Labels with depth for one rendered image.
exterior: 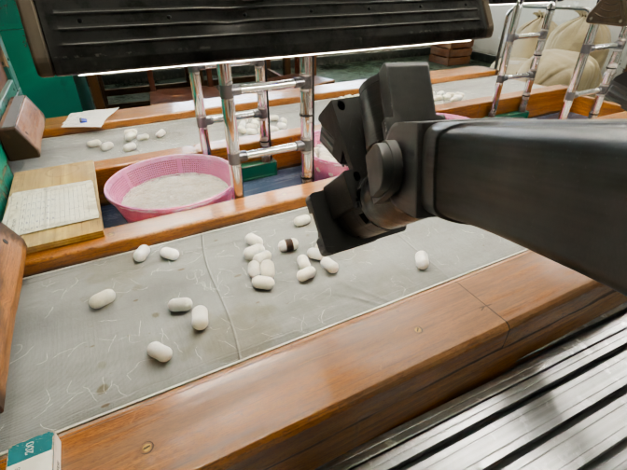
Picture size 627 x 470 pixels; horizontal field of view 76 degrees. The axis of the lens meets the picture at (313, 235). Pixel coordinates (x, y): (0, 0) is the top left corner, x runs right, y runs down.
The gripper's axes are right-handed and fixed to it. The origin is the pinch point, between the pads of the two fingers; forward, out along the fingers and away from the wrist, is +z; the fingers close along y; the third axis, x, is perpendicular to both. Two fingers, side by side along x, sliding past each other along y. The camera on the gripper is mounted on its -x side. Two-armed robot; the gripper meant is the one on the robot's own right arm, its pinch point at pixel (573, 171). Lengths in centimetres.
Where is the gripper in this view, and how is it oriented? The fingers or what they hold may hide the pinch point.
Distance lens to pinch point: 77.5
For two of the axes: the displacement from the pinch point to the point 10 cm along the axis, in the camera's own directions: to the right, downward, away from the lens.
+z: -3.6, 1.6, 9.2
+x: 2.9, 9.6, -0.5
